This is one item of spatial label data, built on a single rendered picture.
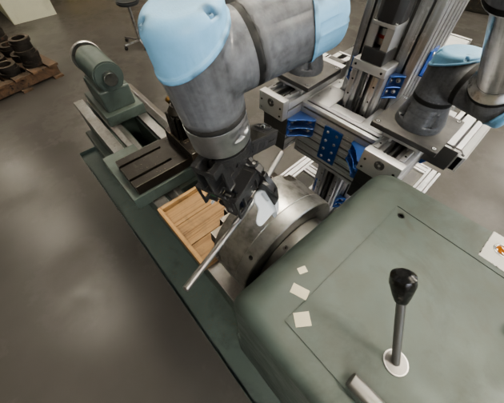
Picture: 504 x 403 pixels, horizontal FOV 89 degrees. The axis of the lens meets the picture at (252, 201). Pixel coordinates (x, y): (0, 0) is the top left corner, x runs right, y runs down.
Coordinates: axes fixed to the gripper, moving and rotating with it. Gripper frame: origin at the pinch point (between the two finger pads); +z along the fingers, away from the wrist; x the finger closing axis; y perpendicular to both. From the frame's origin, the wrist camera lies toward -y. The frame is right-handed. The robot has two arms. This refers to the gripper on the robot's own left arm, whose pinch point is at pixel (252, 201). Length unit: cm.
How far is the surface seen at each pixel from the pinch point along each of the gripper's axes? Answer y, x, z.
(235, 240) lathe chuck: 6.1, -2.5, 10.1
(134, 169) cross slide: -6, -60, 30
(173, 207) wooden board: -1, -42, 39
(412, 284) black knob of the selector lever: 6.2, 27.1, -10.5
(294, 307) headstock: 13.7, 15.4, 2.4
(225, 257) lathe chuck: 9.7, -4.4, 15.1
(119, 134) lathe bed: -23, -96, 42
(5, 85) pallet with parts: -56, -363, 103
